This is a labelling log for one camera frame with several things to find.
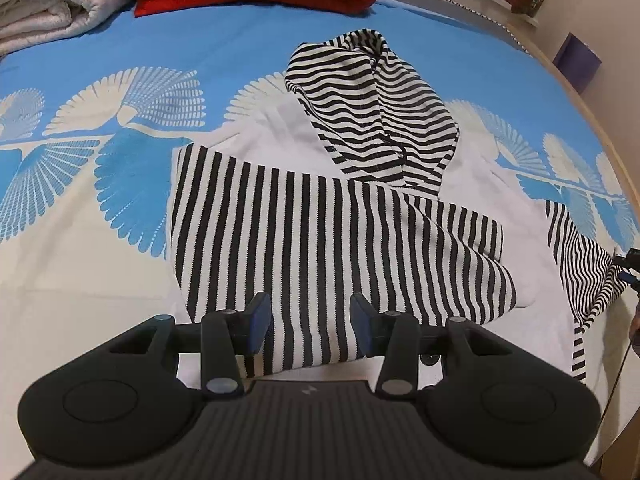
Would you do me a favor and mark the blue patterned bed sheet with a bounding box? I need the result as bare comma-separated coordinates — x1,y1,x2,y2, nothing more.
0,0,640,466

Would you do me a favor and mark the purple box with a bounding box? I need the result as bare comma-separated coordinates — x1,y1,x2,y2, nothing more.
553,32,602,93

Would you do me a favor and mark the black white striped hooded sweater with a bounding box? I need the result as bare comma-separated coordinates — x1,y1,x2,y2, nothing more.
167,29,624,380

